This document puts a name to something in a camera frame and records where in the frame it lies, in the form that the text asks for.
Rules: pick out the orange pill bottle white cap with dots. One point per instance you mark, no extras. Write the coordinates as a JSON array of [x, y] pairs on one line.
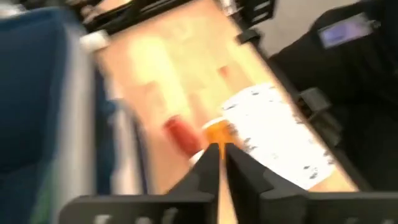
[[217, 132]]

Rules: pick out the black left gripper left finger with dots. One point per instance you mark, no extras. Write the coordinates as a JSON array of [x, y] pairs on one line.
[[186, 205]]

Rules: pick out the black smartphone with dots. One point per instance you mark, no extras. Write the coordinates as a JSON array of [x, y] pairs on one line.
[[345, 31]]

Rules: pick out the person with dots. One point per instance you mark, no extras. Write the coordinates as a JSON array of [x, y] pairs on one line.
[[357, 93]]

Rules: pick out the red pill bottle white cap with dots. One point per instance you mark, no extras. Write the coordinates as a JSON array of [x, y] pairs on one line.
[[182, 135]]

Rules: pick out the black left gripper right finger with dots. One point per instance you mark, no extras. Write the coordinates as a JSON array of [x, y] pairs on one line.
[[264, 203]]

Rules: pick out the white package blue cross print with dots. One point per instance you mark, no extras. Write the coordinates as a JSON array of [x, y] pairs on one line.
[[273, 133]]

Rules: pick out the navy white striped fabric basket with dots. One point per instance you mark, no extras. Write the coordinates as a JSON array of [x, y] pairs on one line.
[[31, 93]]

